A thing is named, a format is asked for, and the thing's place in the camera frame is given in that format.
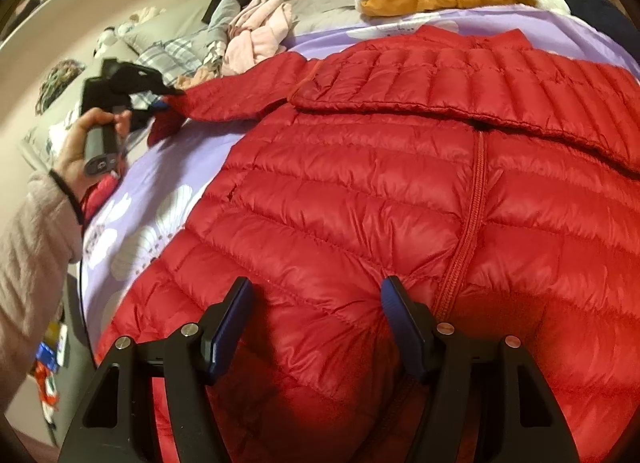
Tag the grey pillow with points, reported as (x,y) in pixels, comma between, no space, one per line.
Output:
(175,22)

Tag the red quilted down jacket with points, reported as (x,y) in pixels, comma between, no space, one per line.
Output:
(499,182)

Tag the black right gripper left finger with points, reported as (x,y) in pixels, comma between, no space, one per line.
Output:
(115,421)

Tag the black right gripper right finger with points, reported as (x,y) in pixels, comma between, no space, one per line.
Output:
(519,419)

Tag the person's left hand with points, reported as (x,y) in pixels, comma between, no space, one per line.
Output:
(70,164)

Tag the pink crumpled garment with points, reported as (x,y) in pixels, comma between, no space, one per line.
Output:
(256,34)

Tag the purple floral bed sheet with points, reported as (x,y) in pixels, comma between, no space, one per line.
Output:
(160,189)

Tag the dark navy garment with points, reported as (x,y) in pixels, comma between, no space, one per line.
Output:
(605,17)

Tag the left forearm pink sleeve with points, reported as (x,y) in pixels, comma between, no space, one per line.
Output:
(38,244)

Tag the plaid grey garment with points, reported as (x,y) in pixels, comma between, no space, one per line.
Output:
(182,65)

